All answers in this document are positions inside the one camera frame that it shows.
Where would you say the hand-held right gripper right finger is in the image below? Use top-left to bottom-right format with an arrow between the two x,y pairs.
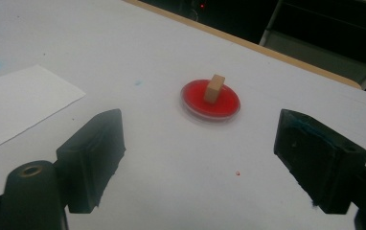
273,108 -> 366,215

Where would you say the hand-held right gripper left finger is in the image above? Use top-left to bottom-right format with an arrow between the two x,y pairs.
56,108 -> 127,215

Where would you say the round red ink pad dish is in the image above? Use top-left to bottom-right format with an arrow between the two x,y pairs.
179,79 -> 241,123

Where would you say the wooden stamp block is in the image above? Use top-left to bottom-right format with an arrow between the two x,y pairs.
203,74 -> 226,104

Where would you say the white paper sheet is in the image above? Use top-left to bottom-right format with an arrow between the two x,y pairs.
0,64 -> 87,157

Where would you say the dark metal shelf rack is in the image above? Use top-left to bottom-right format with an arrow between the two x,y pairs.
259,0 -> 366,90

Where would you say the dark device with red light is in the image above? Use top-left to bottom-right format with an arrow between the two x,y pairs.
184,0 -> 212,22

